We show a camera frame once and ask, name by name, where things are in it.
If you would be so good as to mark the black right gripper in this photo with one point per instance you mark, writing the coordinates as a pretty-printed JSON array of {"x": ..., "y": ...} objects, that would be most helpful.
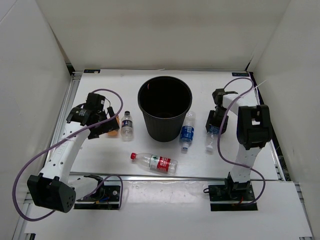
[{"x": 210, "y": 121}]

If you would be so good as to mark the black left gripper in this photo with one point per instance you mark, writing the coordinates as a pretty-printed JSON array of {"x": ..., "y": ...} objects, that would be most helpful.
[{"x": 110, "y": 125}]

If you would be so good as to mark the clear bottle white cap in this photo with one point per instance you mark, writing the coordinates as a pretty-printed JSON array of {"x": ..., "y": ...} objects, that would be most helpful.
[{"x": 212, "y": 139}]

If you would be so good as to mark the orange object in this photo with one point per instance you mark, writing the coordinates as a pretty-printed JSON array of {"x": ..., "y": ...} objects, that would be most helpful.
[{"x": 114, "y": 132}]

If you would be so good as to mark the small clear bottle dark label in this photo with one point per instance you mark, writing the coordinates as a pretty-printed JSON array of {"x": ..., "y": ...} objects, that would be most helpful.
[{"x": 127, "y": 127}]

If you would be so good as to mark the clear bottle blue label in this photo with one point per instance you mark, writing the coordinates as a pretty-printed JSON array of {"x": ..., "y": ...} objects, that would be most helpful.
[{"x": 187, "y": 131}]

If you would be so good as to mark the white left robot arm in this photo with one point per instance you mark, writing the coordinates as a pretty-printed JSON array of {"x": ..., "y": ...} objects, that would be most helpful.
[{"x": 51, "y": 188}]

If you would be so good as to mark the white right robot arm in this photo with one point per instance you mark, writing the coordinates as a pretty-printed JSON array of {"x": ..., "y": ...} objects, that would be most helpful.
[{"x": 253, "y": 132}]

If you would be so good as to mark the black plastic waste bin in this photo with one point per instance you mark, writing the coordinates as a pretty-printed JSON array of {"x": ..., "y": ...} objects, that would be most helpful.
[{"x": 164, "y": 102}]

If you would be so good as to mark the blue left corner label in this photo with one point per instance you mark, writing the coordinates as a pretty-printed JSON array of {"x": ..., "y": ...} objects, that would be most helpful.
[{"x": 91, "y": 71}]

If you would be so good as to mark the blue corner label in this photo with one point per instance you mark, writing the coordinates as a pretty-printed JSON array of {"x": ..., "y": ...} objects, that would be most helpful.
[
  {"x": 91, "y": 71},
  {"x": 240, "y": 74}
]

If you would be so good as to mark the blue right corner label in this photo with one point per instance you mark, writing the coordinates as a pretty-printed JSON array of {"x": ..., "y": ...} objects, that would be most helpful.
[{"x": 240, "y": 74}]

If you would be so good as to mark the clear bottle red label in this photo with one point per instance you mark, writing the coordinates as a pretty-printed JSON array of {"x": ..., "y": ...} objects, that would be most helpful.
[{"x": 155, "y": 162}]

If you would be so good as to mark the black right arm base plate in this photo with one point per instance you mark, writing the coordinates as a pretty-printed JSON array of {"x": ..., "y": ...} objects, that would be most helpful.
[{"x": 222, "y": 199}]

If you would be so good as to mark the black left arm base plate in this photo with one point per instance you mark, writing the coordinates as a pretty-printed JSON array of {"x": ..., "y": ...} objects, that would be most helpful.
[{"x": 110, "y": 198}]

